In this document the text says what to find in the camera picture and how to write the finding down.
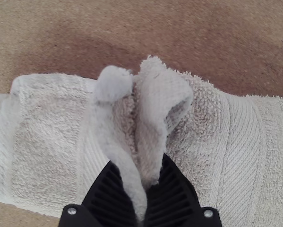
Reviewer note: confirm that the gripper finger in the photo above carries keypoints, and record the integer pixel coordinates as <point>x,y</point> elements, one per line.
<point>174,201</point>
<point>103,201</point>

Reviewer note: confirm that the pale towel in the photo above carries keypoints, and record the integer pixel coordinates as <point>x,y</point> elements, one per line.
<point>226,142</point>

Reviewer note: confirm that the cork mat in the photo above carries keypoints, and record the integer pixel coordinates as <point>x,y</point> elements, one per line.
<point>131,30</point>

